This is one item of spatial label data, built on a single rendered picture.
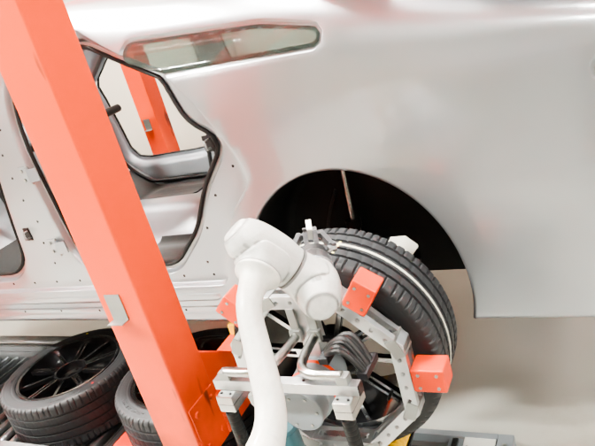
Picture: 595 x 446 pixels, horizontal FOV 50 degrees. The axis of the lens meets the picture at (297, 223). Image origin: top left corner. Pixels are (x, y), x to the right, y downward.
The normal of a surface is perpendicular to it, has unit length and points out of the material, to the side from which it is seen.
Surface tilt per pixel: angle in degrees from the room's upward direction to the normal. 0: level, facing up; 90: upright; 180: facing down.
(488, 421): 0
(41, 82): 90
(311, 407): 90
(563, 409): 0
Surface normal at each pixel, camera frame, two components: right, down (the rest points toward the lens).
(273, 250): 0.48, -0.36
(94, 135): 0.88, -0.08
